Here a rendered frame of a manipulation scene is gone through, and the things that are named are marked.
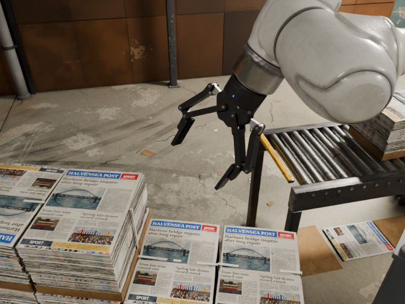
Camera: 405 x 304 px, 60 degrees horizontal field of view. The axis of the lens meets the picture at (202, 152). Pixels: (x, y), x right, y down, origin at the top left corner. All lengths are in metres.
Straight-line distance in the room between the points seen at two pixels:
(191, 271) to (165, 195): 1.56
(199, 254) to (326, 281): 1.22
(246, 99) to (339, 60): 0.24
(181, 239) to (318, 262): 1.28
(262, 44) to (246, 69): 0.05
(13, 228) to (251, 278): 0.77
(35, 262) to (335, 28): 1.02
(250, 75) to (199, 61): 4.02
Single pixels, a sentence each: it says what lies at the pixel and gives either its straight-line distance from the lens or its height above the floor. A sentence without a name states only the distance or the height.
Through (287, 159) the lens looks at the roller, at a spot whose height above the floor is 0.79.
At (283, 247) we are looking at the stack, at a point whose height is 0.83.
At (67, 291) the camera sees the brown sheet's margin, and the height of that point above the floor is 0.86.
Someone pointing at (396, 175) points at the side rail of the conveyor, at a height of 0.80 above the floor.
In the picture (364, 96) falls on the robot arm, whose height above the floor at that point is 1.69.
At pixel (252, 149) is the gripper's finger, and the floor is 1.50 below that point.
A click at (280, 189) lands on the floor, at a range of 2.90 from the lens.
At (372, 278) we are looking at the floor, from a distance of 2.51.
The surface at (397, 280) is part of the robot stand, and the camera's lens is 1.34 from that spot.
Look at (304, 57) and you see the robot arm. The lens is 0.46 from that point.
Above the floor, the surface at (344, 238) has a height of 0.01.
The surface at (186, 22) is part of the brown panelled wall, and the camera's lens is 4.44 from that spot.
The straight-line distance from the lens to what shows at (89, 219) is 1.17.
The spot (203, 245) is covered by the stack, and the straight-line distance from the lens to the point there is 1.35.
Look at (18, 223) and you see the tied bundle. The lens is 1.25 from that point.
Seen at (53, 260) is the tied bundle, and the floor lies 1.01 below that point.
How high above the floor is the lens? 1.87
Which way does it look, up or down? 35 degrees down
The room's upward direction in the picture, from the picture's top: straight up
